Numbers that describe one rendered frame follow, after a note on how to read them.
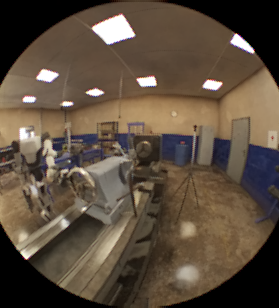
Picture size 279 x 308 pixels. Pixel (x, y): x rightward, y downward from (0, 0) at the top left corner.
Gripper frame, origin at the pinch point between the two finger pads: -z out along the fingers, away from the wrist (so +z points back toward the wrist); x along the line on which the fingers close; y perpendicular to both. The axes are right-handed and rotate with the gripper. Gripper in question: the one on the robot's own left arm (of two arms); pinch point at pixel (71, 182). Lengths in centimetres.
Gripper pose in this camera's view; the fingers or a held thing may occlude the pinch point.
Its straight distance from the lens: 66.7
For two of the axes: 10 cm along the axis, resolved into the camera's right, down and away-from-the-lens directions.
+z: -9.5, -0.7, 2.9
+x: -3.0, 2.0, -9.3
